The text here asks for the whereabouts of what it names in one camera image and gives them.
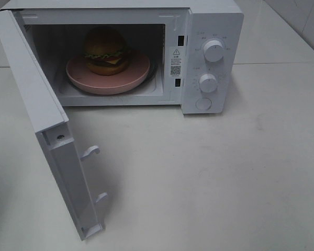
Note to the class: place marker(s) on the round white door button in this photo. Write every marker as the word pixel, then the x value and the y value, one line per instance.
pixel 203 104

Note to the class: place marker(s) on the toy burger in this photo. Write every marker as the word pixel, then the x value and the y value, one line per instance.
pixel 106 51

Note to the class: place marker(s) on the pink round plate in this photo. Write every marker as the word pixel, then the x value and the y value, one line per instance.
pixel 86 80

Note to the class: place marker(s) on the white microwave door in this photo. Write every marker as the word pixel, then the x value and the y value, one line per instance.
pixel 51 125

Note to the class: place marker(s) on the glass microwave turntable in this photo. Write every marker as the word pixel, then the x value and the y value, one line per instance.
pixel 152 71

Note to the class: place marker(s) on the lower white microwave knob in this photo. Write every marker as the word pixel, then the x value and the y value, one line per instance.
pixel 208 83

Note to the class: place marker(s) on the white microwave knob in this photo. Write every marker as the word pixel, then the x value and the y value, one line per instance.
pixel 214 50
pixel 208 83

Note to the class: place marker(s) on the white warning label sticker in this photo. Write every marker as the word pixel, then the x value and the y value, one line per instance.
pixel 176 61

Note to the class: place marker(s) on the white microwave oven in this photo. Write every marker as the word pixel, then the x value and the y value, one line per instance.
pixel 58 30

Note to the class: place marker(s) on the upper white microwave knob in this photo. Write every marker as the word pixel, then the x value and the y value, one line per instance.
pixel 214 50

